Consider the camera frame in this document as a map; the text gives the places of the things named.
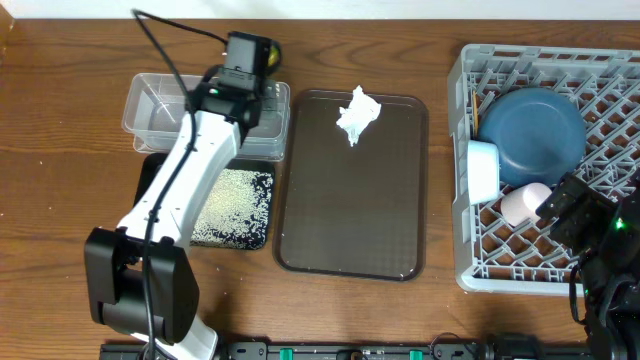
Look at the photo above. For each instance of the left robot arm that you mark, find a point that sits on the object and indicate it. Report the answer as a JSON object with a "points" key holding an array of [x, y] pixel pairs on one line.
{"points": [[139, 278]]}

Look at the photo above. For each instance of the white tissue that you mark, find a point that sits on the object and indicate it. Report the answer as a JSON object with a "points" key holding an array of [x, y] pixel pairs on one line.
{"points": [[355, 118]]}

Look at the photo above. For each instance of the light blue rice bowl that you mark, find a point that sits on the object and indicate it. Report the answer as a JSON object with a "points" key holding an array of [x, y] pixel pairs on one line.
{"points": [[483, 172]]}

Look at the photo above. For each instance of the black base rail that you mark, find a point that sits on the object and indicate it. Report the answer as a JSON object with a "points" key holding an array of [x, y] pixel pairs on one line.
{"points": [[444, 347]]}

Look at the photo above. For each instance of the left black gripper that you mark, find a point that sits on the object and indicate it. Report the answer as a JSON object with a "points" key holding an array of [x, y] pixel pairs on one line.
{"points": [[262, 89]]}

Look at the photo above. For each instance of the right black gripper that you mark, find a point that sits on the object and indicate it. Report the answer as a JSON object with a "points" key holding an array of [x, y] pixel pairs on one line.
{"points": [[594, 211]]}

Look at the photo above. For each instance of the yellow green snack wrapper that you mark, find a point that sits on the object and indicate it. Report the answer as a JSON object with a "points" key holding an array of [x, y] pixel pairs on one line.
{"points": [[274, 58]]}

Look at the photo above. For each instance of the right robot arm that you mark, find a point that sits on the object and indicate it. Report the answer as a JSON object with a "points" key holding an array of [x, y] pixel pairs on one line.
{"points": [[604, 284]]}

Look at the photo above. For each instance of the black plastic tray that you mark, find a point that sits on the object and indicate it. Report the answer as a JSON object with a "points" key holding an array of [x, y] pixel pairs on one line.
{"points": [[250, 240]]}

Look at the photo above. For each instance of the white rice grains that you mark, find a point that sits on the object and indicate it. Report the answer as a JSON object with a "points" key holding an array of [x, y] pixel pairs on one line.
{"points": [[235, 210]]}

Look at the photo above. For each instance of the brown serving tray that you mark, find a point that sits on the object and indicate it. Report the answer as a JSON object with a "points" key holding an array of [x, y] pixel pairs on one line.
{"points": [[356, 210]]}

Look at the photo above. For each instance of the blue plate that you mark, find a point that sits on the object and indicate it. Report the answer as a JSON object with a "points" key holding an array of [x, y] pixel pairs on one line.
{"points": [[540, 136]]}

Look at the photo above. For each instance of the grey dishwasher rack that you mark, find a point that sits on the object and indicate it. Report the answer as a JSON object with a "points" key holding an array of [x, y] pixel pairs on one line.
{"points": [[490, 254]]}

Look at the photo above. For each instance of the pink cup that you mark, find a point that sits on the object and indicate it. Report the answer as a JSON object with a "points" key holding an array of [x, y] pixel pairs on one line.
{"points": [[521, 204]]}

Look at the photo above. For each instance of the clear plastic bin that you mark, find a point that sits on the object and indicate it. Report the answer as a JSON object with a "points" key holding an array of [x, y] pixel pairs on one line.
{"points": [[155, 107]]}

